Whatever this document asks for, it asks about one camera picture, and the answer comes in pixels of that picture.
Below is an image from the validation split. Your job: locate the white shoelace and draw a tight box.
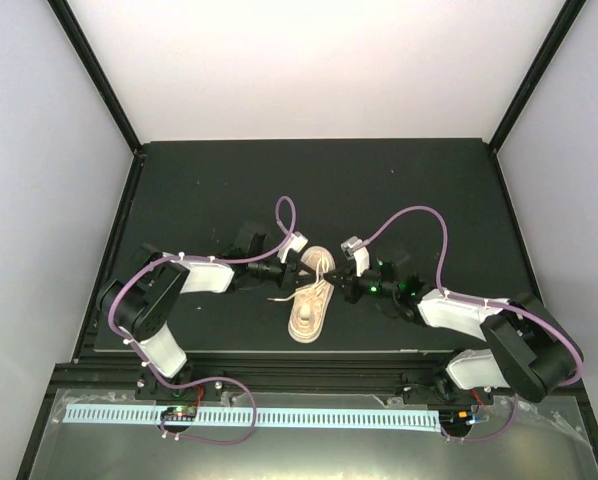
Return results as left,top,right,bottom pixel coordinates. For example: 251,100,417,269
268,255,335,302

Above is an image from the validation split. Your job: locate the beige lace sneaker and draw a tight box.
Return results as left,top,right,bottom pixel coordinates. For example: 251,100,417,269
288,246,335,344

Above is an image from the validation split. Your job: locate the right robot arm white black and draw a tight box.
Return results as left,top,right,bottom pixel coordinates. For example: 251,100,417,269
324,260,584,403

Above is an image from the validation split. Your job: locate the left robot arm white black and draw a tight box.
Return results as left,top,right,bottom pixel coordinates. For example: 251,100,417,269
96,225,334,399

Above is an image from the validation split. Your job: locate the right small circuit board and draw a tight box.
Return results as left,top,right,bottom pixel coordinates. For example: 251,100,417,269
439,410,490,428

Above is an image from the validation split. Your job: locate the small circuit board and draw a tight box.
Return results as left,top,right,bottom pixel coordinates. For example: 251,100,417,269
439,410,490,428
160,406,197,422

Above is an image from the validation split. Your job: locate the left small circuit board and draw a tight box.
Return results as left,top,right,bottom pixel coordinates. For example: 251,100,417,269
160,406,197,422

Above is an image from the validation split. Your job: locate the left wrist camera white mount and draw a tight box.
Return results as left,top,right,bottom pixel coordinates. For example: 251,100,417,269
277,232,308,263

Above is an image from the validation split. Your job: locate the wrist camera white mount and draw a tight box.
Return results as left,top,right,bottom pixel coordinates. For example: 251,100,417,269
277,232,308,263
340,236,370,277

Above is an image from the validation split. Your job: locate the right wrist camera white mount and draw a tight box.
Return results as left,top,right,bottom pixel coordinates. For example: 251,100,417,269
340,236,370,277

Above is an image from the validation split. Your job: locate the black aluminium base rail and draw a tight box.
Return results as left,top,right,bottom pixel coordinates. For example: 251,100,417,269
53,349,585,401

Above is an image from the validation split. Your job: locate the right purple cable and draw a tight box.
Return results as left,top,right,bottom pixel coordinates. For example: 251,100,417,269
361,205,583,386

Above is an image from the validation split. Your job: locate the purple cable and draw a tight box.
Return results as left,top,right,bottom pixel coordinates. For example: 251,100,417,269
361,205,583,386
106,196,300,346

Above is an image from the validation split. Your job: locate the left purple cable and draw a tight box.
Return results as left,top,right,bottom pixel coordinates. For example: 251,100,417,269
106,196,300,346

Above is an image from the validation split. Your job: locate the white slotted cable duct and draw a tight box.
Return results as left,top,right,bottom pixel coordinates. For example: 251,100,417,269
62,404,441,433

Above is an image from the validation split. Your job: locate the right black frame post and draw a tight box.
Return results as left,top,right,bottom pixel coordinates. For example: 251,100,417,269
488,0,587,155

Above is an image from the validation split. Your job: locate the black frame post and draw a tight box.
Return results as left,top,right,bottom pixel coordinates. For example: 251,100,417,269
47,0,143,155
488,0,587,155

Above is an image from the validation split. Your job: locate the left black frame post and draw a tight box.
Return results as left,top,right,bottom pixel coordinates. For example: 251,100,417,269
47,0,143,155

